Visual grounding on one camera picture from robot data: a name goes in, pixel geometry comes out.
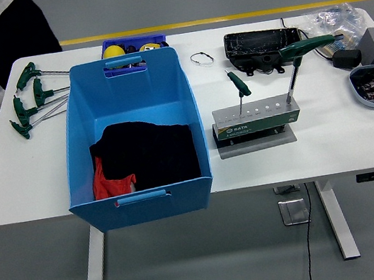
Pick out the small green T-handle hex key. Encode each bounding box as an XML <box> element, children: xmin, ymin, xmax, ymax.
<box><xmin>225</xmin><ymin>66</ymin><xmax>256</xmax><ymax>118</ymax></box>

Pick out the steel wire loop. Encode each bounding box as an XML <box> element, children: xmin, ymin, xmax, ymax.
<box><xmin>189</xmin><ymin>50</ymin><xmax>216</xmax><ymax>69</ymax></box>

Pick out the yellow floor tape line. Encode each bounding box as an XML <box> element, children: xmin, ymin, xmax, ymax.
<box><xmin>0</xmin><ymin>0</ymin><xmax>374</xmax><ymax>64</ymax></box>

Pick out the clear plastic bag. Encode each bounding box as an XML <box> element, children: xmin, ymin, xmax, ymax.
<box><xmin>301</xmin><ymin>0</ymin><xmax>373</xmax><ymax>59</ymax></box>

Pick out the large blue plastic bin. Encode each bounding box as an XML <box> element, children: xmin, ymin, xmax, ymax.
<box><xmin>44</xmin><ymin>42</ymin><xmax>221</xmax><ymax>238</ymax></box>

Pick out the black power adapter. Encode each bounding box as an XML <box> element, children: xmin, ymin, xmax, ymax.
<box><xmin>329</xmin><ymin>45</ymin><xmax>364</xmax><ymax>72</ymax></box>

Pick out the yellow tape measure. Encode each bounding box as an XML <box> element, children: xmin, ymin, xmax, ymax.
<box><xmin>137</xmin><ymin>40</ymin><xmax>164</xmax><ymax>53</ymax></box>

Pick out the white table leg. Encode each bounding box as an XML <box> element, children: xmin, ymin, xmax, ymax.
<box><xmin>74</xmin><ymin>223</ymin><xmax>113</xmax><ymax>280</ymax></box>
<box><xmin>314</xmin><ymin>176</ymin><xmax>362</xmax><ymax>264</ymax></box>

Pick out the black floor cable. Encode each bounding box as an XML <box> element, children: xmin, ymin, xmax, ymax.
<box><xmin>293</xmin><ymin>182</ymin><xmax>325</xmax><ymax>280</ymax></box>

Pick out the large green T-handle hex key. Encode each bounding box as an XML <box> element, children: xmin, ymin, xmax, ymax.
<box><xmin>275</xmin><ymin>31</ymin><xmax>353</xmax><ymax>106</ymax></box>

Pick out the yellow ball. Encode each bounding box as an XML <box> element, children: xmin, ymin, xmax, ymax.
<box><xmin>101</xmin><ymin>43</ymin><xmax>127</xmax><ymax>60</ymax></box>

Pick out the black plastic case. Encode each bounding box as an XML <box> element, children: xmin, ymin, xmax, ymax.
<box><xmin>222</xmin><ymin>21</ymin><xmax>308</xmax><ymax>82</ymax></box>

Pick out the grey metal hex key stand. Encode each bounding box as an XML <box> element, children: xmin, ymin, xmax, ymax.
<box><xmin>208</xmin><ymin>93</ymin><xmax>299</xmax><ymax>161</ymax></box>

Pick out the black cloth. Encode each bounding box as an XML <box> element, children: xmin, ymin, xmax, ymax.
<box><xmin>85</xmin><ymin>111</ymin><xmax>204</xmax><ymax>199</ymax></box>

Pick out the person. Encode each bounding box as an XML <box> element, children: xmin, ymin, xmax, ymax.
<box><xmin>0</xmin><ymin>0</ymin><xmax>71</xmax><ymax>106</ymax></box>

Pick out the small dark blue tray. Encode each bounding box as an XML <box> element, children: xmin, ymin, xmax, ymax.
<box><xmin>98</xmin><ymin>30</ymin><xmax>173</xmax><ymax>79</ymax></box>

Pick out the orange cloth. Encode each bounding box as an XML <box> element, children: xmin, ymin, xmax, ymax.
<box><xmin>87</xmin><ymin>151</ymin><xmax>139</xmax><ymax>201</ymax></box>

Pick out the metal floor plate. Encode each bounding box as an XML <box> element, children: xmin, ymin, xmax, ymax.
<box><xmin>276</xmin><ymin>196</ymin><xmax>312</xmax><ymax>228</ymax></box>

